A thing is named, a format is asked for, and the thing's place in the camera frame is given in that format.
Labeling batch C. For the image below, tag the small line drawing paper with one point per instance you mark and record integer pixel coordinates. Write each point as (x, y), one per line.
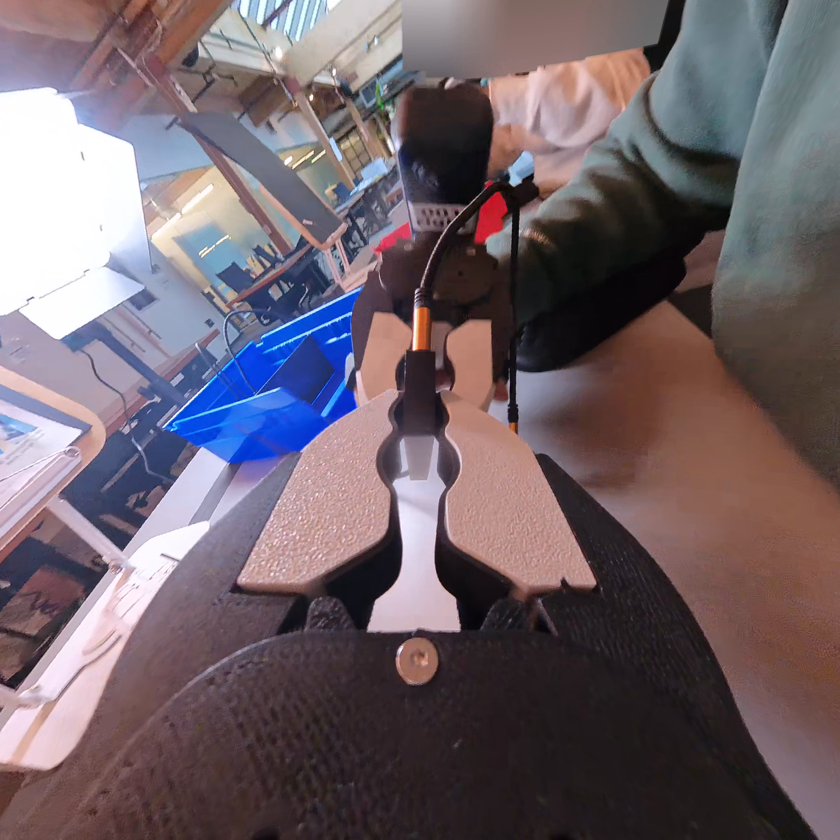
(138, 584)

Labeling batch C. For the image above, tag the white document stand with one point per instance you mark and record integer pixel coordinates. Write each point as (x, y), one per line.
(65, 722)

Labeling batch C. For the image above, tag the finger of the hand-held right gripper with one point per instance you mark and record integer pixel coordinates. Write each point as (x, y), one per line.
(384, 348)
(472, 358)

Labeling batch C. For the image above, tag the black flat panel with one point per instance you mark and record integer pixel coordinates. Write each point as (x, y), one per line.
(275, 177)

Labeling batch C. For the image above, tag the person's right forearm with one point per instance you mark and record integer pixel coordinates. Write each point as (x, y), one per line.
(623, 216)

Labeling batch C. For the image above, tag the blue plastic bin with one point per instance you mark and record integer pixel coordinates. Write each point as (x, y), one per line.
(249, 426)

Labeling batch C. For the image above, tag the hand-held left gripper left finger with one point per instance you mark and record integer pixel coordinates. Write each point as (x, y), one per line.
(328, 518)

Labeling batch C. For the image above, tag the black divider panel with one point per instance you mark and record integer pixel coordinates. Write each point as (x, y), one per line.
(305, 367)

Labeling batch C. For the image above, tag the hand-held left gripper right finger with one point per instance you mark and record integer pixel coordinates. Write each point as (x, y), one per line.
(512, 518)

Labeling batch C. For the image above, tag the bright studio light panel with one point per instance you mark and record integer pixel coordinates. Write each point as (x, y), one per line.
(59, 197)

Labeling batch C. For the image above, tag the printed instruction sheet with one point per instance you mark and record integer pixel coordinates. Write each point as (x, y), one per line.
(26, 446)

